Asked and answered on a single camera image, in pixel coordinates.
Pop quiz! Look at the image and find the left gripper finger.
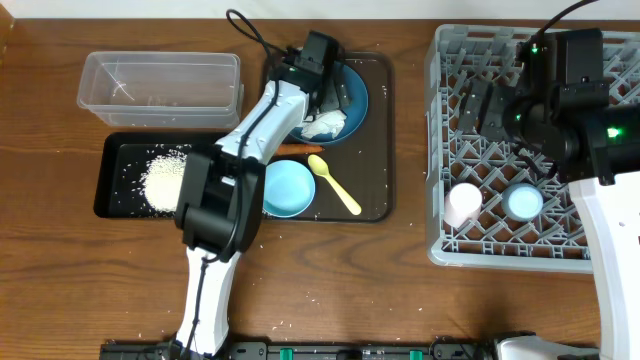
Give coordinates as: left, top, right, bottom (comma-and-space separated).
335, 62, 351, 108
319, 78, 339, 113

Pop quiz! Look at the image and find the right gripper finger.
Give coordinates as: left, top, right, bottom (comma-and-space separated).
458, 79, 493, 134
479, 85, 515, 141

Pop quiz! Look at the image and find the white tissue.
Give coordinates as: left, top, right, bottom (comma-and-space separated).
299, 110, 347, 139

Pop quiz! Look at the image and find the pink cup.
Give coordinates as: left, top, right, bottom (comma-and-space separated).
443, 183, 483, 228

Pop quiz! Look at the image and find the light blue cup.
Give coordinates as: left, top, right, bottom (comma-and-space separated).
501, 183, 544, 222

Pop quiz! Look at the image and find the light blue bowl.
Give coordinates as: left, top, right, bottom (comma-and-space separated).
263, 160, 316, 218

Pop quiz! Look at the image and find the white rice pile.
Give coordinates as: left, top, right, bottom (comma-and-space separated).
140, 150, 186, 212

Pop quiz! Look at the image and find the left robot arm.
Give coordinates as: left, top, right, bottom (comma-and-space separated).
172, 31, 343, 359

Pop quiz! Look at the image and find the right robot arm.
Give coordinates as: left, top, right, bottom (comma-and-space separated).
458, 28, 639, 359

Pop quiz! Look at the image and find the grey dishwasher rack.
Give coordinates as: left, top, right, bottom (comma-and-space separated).
424, 24, 640, 276

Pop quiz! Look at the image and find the black waste tray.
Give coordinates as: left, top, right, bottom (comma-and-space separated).
93, 132, 224, 219

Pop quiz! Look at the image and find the dark blue plate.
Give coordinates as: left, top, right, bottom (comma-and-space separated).
290, 65, 369, 145

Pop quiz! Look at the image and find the yellow plastic spoon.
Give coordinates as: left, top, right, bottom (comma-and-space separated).
308, 154, 362, 215

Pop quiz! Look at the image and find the orange carrot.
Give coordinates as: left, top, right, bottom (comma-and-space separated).
275, 144, 324, 156

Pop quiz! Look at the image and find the brown serving tray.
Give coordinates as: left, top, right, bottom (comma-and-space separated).
293, 52, 395, 223

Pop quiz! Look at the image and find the clear plastic bin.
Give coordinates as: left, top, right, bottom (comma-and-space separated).
76, 51, 244, 129

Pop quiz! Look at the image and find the black left cable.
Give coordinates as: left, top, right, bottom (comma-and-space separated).
179, 8, 281, 359

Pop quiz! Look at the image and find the black cable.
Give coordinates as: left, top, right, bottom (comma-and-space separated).
534, 0, 601, 41
179, 8, 281, 359

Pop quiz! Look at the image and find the black right cable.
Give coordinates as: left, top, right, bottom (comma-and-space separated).
534, 0, 601, 41

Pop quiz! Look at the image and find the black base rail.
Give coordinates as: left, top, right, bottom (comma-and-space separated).
99, 342, 494, 360

